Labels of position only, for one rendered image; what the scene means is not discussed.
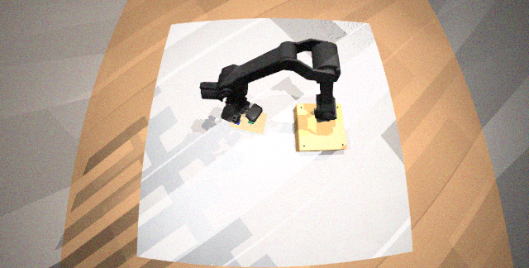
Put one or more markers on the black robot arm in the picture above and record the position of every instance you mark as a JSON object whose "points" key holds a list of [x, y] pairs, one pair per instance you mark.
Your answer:
{"points": [[325, 70]]}

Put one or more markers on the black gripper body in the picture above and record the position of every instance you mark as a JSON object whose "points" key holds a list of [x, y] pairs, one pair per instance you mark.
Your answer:
{"points": [[251, 113]]}

